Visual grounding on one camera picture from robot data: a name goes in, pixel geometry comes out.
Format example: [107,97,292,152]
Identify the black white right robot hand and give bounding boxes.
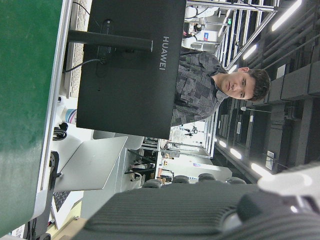
[74,162,320,240]

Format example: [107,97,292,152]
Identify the silver laptop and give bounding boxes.
[49,136,129,231]

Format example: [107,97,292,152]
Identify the ceiling light strip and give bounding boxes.
[271,0,303,32]
[241,43,258,61]
[249,162,266,176]

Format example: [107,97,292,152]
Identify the person in patterned shirt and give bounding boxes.
[171,46,272,127]

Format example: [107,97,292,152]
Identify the black Huawei monitor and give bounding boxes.
[66,0,188,140]

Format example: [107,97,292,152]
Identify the printed paper cup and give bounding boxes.
[62,107,77,125]

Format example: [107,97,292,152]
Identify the white keyboard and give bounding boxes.
[64,0,88,100]

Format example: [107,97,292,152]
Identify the green conveyor belt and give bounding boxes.
[0,0,73,223]

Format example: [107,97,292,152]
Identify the black metal bracket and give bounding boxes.
[48,150,63,198]

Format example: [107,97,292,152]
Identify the black cable coil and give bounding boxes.
[53,121,69,141]

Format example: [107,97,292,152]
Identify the black monitor cable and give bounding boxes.
[62,57,107,74]

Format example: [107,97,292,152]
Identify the aluminium shelving frame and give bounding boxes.
[186,0,278,71]

